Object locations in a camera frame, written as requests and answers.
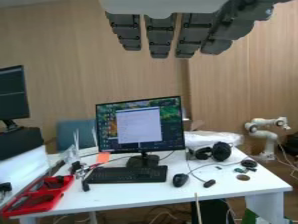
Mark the black computer monitor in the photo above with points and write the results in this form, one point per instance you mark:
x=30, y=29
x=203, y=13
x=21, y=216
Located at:
x=140, y=125

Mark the white plastic bag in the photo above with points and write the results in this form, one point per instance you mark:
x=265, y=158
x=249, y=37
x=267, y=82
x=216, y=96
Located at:
x=213, y=137

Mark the black keyboard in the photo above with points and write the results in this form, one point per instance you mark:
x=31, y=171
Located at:
x=128, y=174

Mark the black headphones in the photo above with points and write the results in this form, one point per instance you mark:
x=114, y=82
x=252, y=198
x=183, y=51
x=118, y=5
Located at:
x=220, y=151

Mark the black computer mouse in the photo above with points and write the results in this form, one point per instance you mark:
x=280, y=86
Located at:
x=180, y=180

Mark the small black oval device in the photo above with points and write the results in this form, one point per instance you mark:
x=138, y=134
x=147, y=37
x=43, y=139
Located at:
x=209, y=183

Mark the white desk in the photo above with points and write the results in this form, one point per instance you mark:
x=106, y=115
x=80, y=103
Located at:
x=22, y=170
x=134, y=196

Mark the small black tool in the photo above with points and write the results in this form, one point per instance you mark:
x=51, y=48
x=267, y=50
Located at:
x=86, y=186

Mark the small white jointed device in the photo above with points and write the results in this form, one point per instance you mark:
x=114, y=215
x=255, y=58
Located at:
x=267, y=133

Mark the red tray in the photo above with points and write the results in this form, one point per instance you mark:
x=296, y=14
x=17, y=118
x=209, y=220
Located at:
x=31, y=203
x=60, y=182

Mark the black case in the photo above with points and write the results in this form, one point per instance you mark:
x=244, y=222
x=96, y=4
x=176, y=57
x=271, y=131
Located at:
x=21, y=143

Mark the dark computer monitor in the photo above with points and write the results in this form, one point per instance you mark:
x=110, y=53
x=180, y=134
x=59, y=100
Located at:
x=14, y=93

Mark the thin stick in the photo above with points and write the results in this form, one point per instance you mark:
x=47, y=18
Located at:
x=199, y=210

